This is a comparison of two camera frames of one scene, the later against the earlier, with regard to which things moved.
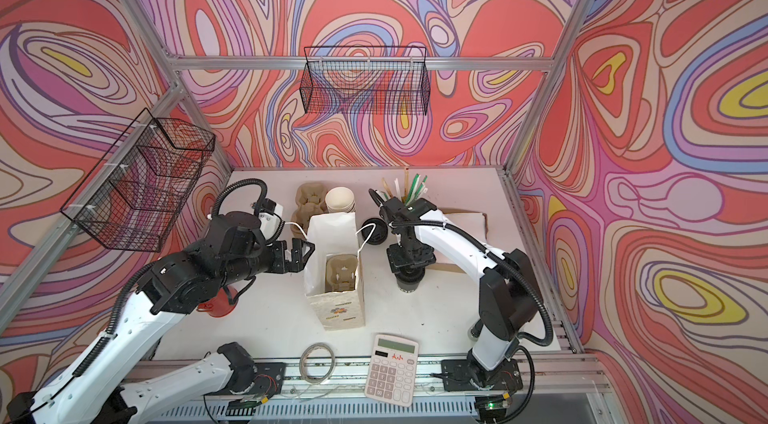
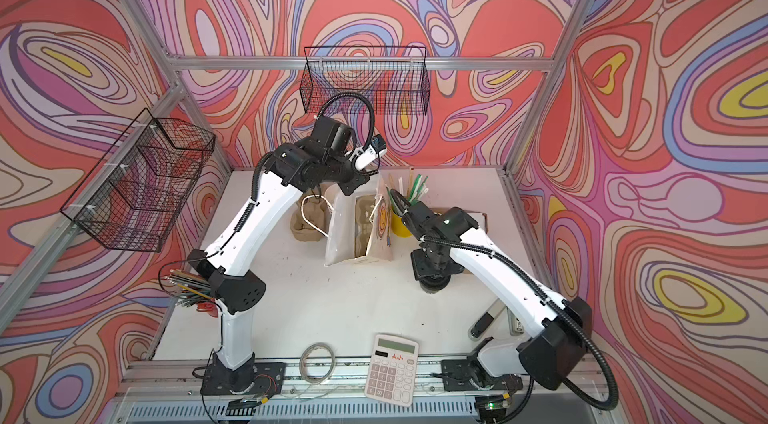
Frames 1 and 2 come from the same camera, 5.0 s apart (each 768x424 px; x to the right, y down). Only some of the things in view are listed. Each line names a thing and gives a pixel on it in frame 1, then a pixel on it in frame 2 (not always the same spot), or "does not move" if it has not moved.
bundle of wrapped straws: [410, 193] does not move
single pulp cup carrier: [340, 272] → [363, 224]
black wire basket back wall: [366, 80] does not move
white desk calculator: [392, 369] does not move
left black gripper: [286, 265] → [361, 178]
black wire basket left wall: [138, 193] does not move
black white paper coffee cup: [408, 279] → [434, 285]
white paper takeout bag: [334, 234] → [340, 228]
